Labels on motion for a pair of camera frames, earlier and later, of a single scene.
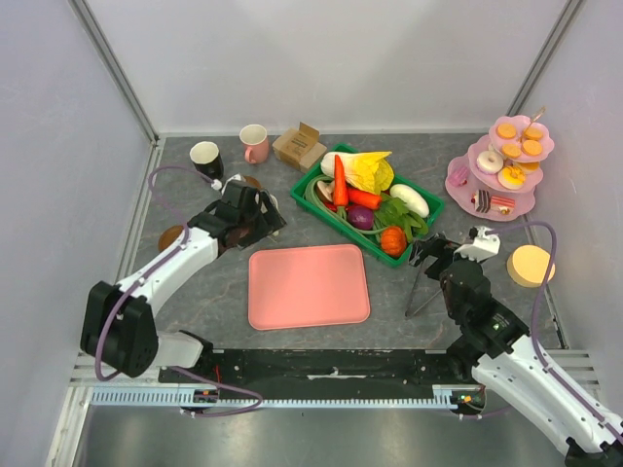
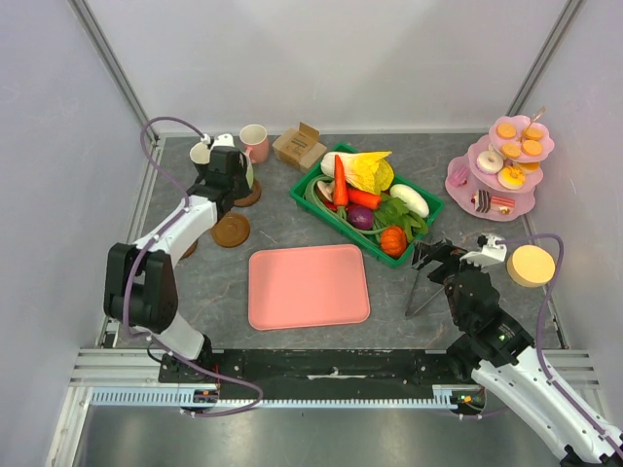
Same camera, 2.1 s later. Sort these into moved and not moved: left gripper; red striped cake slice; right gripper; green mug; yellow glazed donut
Moved: left gripper; green mug
Not moved: yellow glazed donut; red striped cake slice; right gripper
